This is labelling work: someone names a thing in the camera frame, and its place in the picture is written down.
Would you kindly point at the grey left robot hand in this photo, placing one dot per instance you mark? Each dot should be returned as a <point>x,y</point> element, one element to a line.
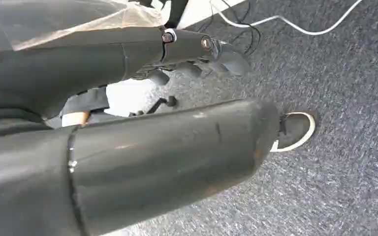
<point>163,153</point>

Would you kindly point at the person's leg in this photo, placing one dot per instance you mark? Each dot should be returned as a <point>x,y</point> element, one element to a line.
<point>84,102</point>

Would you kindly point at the person's dark white-soled shoe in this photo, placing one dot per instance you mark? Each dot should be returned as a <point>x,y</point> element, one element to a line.
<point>295,130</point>

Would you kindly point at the translucent plastic film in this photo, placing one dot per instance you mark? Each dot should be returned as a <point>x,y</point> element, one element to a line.
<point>133,18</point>

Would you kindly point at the white board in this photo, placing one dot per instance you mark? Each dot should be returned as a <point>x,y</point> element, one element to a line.
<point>198,11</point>

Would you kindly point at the black lever bracket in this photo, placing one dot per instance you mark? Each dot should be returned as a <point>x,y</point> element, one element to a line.
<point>163,102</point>

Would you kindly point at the black frame leg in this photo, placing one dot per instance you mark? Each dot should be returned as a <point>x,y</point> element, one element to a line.
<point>177,11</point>

